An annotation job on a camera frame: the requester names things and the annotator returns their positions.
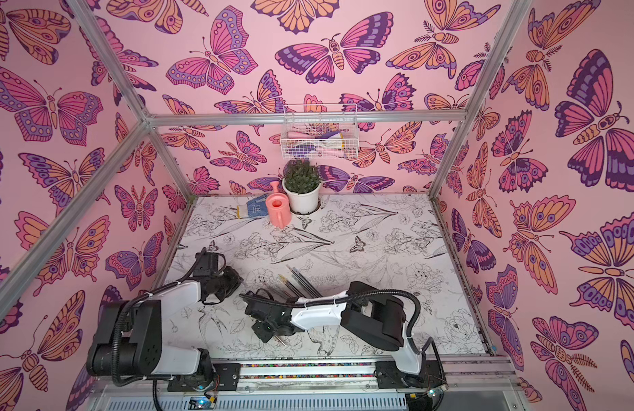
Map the pink watering can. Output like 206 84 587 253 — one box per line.
265 181 292 229

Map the green plant in white pot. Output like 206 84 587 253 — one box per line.
282 159 322 215

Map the blue pencil with clear cap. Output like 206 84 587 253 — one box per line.
277 274 300 300

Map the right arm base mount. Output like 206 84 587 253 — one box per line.
374 360 447 390

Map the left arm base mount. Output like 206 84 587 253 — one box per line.
166 363 241 393

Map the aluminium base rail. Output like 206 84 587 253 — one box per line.
84 356 531 410

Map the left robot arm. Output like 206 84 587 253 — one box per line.
85 249 243 390

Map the dark pencil with clear cap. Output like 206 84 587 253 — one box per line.
287 265 323 299

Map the blue seed packet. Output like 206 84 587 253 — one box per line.
236 195 269 219

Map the white wire wall basket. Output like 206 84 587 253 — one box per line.
279 103 360 160

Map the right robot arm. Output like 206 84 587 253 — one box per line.
241 281 448 397

